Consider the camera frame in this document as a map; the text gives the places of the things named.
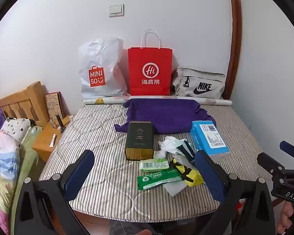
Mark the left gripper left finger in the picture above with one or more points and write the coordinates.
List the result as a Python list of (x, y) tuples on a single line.
[(75, 175)]

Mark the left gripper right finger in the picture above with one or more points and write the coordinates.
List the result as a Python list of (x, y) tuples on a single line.
[(213, 175)]

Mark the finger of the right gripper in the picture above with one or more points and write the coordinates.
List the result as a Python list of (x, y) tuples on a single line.
[(269, 164), (287, 148)]

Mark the yellow black pouch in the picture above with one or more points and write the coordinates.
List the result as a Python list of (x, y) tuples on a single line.
[(192, 177)]

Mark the white cloth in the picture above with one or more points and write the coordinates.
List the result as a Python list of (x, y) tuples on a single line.
[(169, 145)]

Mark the green tissue pack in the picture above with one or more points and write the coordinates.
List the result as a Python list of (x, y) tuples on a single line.
[(153, 165)]

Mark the green sachet packet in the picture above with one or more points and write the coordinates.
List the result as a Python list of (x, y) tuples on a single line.
[(155, 179)]

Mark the person right hand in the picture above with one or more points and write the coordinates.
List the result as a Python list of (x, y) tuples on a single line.
[(284, 222)]

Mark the white tube on table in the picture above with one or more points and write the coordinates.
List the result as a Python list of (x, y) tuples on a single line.
[(53, 140)]

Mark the blue cardboard box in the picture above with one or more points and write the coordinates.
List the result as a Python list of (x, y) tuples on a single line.
[(206, 137)]

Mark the wooden bedside table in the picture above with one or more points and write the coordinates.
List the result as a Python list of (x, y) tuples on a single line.
[(42, 143)]

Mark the dark green tea tin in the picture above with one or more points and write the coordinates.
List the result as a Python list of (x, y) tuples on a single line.
[(139, 141)]

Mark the white dotted pillow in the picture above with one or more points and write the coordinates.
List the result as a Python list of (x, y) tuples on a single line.
[(17, 128)]

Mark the brown patterned notebook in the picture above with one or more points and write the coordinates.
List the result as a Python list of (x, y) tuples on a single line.
[(54, 106)]

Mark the purple towel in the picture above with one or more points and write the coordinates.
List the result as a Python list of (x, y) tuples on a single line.
[(168, 116)]

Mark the wooden headboard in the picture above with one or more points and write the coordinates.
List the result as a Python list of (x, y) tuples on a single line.
[(28, 103)]

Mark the grey Nike bag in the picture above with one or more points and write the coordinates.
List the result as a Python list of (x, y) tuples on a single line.
[(195, 83)]

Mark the white Miniso plastic bag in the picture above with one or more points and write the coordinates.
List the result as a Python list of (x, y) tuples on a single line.
[(100, 73)]

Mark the red Haidilao paper bag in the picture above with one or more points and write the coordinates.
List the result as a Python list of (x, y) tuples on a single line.
[(149, 69)]

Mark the brown wooden door frame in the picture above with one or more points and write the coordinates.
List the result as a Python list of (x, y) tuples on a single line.
[(236, 40)]

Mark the white wall switch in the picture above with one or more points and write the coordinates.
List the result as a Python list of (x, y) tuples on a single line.
[(116, 10)]

